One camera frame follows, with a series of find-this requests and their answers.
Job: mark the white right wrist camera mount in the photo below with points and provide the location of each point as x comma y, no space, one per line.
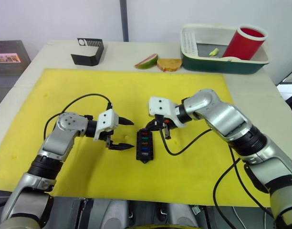
160,105

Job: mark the dark vertical pole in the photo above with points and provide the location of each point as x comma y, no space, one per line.
124,20

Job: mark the red cylinder cup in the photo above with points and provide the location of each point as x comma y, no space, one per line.
243,45

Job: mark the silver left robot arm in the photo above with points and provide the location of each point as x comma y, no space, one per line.
57,140

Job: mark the grey rounded shape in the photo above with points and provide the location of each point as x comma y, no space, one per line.
116,214
181,215

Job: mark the small blue fuse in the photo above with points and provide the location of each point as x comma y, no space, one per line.
145,149

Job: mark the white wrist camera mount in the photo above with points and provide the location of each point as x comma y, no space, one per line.
107,121
160,105

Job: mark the small yellow green piece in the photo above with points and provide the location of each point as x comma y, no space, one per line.
214,52

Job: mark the black fuse box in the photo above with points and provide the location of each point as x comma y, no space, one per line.
146,156

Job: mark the dark box with picture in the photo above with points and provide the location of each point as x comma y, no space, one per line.
7,48

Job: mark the red green fruit slice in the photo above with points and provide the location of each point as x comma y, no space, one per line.
148,62

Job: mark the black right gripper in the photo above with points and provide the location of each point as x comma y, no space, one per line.
159,121

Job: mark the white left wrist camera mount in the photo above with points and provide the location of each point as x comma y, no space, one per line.
107,121

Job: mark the yellow foam mat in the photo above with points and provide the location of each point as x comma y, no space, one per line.
136,95

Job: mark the black angled plastic stand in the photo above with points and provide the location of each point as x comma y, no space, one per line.
93,57

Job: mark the toy bread slice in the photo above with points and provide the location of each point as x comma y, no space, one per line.
169,65

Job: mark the green white drain basin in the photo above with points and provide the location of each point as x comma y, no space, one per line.
220,68

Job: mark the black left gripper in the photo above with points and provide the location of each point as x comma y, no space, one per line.
108,138

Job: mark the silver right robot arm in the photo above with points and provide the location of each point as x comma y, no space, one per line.
222,114

